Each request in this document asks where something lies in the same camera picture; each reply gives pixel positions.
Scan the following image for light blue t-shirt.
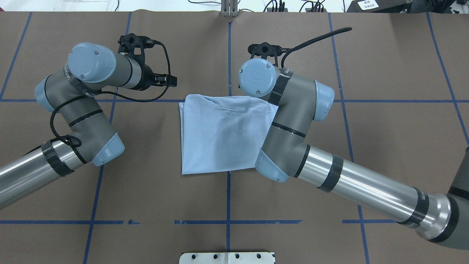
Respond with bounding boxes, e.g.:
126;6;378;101
179;94;278;175

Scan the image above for black braided cable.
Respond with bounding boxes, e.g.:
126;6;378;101
280;27;353;68

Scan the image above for black box with label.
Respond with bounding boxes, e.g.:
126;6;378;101
346;0;412;13

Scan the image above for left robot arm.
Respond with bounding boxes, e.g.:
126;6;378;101
1;34;177;209

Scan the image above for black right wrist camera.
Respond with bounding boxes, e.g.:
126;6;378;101
247;42;285;67

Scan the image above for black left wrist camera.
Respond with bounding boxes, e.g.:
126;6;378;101
118;33;155;66

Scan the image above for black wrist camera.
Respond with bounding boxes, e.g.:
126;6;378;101
118;33;155;66
247;42;285;67

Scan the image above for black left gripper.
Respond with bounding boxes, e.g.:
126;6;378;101
136;65;178;91

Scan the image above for aluminium frame post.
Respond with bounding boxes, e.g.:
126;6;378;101
220;0;239;17

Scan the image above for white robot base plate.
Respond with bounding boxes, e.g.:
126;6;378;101
179;252;276;264

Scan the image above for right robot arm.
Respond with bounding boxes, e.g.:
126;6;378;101
238;58;469;250

